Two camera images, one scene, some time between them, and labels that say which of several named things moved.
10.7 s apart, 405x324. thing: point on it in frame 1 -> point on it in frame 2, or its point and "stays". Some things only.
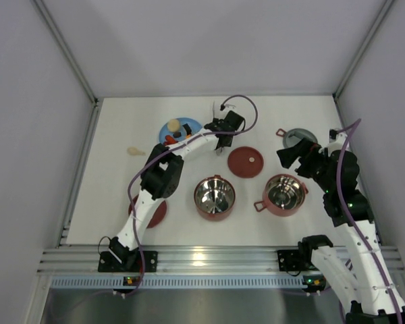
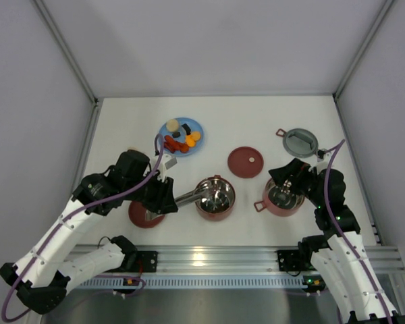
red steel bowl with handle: x=283 y=195 stays
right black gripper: x=298 y=154 -> x=297 y=173
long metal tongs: x=219 y=151 -> x=213 y=198
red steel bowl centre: x=214 y=198 stays
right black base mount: x=290 y=260 stays
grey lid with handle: x=295 y=135 stays
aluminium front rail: x=186 y=260 stays
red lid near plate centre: x=245 y=162 stays
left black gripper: x=221 y=136 -> x=163 y=194
